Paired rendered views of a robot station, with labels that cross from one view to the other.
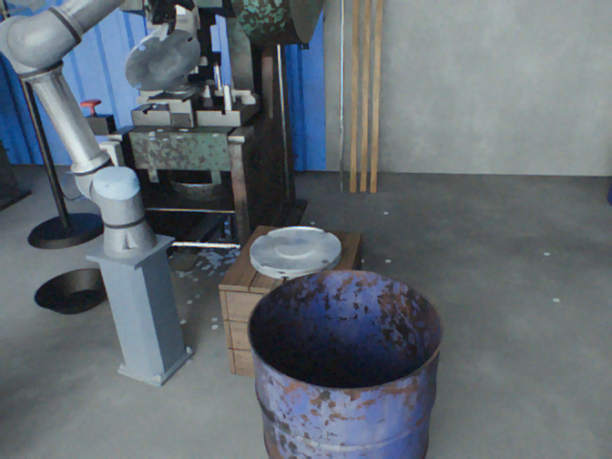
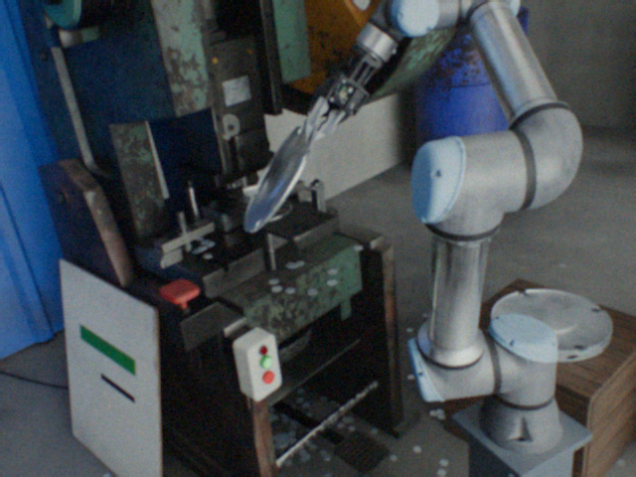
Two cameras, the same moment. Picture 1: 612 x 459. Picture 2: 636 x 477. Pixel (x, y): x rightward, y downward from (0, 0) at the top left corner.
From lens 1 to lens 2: 1.86 m
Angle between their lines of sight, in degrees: 48
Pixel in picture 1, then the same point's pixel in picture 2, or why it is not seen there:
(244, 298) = (605, 395)
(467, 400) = not seen: outside the picture
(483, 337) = not seen: hidden behind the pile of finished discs
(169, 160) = (296, 319)
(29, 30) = (574, 144)
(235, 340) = (590, 457)
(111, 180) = (547, 334)
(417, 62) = not seen: hidden behind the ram
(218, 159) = (349, 282)
